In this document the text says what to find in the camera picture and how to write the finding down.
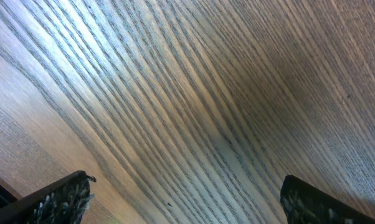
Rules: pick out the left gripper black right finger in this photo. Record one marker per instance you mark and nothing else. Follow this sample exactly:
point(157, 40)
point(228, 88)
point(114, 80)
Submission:
point(304, 203)

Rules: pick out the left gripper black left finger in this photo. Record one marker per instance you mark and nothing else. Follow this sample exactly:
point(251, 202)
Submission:
point(62, 202)

